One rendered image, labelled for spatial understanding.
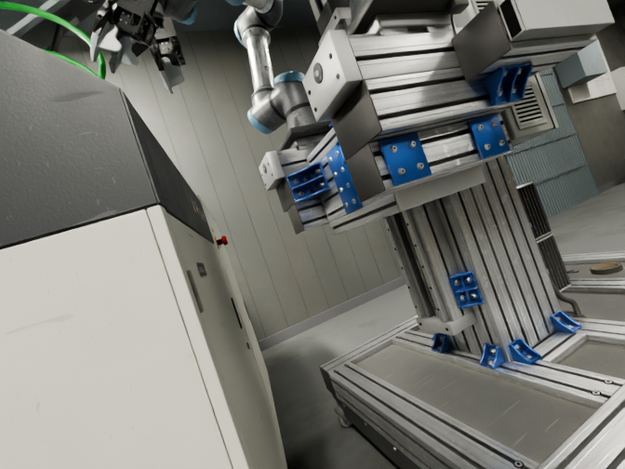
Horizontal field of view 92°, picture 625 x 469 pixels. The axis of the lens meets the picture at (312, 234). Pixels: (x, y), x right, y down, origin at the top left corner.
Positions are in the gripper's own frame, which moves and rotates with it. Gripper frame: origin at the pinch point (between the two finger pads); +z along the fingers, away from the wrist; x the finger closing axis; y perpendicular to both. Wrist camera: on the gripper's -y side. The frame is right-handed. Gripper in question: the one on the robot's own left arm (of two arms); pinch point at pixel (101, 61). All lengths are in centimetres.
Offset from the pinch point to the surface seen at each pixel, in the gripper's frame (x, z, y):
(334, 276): 177, 68, 125
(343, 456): 0, 79, 103
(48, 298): -46, 30, 31
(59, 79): -39.0, 7.3, 20.3
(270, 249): 170, 67, 62
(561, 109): 332, -238, 356
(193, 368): -47, 32, 50
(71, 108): -39.8, 9.9, 23.1
